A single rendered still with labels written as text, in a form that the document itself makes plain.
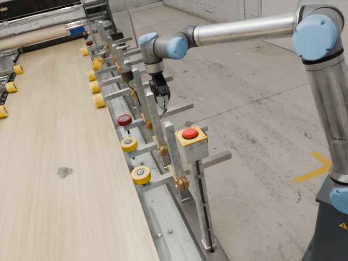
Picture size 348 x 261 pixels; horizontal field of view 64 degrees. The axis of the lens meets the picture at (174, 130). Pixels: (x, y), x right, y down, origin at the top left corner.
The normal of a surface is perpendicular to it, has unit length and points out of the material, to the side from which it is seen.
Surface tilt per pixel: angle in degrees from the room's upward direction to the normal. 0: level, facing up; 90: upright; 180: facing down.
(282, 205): 0
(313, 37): 83
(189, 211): 0
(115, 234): 0
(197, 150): 90
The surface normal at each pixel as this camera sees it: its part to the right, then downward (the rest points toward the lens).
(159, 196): -0.18, -0.82
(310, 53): -0.62, 0.42
